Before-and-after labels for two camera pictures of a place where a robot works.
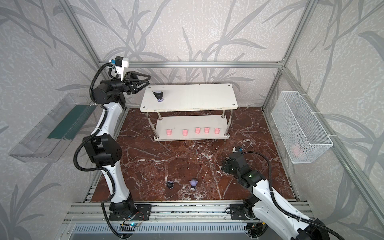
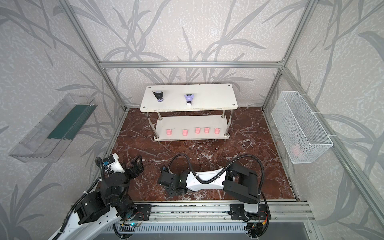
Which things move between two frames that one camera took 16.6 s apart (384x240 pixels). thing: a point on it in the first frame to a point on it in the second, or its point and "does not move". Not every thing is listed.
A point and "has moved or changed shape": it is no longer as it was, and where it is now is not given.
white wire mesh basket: (302, 134) does not move
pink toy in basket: (296, 150) does not move
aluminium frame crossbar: (203, 64) does not move
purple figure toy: (193, 182) has moved or changed shape
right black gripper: (229, 165) to (165, 179)
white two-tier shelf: (189, 112) does not move
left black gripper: (129, 82) to (133, 167)
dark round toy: (158, 95) does not move
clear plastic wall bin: (48, 141) does not move
